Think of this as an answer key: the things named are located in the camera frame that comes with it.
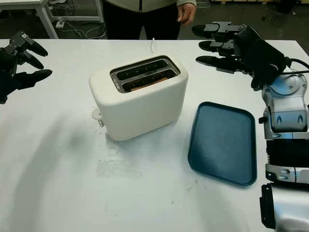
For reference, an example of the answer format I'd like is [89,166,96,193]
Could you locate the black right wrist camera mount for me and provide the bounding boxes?
[250,37,287,78]

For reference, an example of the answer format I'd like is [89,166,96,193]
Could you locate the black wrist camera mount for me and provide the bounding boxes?
[250,37,287,78]
[0,69,22,98]

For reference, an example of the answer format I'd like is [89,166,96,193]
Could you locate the thin white floor cable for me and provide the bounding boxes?
[64,21,107,39]

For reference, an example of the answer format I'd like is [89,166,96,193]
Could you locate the person left hand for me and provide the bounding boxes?
[177,3,197,27]

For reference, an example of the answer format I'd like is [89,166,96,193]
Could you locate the black equipment base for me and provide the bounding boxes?
[276,0,294,14]

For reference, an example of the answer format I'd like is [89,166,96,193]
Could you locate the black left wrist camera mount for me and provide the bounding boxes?
[0,69,22,98]

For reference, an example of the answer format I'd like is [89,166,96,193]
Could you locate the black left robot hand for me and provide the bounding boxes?
[0,30,53,105]

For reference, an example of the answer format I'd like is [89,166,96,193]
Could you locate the white background desk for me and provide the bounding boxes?
[0,0,104,39]

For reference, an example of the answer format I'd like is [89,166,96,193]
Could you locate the dark blue plastic tray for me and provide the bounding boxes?
[187,101,257,186]

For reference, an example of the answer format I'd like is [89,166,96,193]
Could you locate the person in dark trousers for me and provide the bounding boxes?
[102,0,197,41]

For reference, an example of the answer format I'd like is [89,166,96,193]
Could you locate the white toaster power cord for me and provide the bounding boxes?
[150,37,159,54]

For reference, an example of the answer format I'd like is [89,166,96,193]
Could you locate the browned toast slice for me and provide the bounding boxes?
[129,76,169,92]

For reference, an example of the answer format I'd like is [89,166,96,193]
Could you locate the white two-slot toaster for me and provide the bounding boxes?
[88,55,189,142]

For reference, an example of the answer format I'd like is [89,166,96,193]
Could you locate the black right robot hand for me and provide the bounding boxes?
[192,21,273,91]

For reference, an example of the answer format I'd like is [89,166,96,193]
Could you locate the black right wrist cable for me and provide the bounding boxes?
[284,57,309,74]

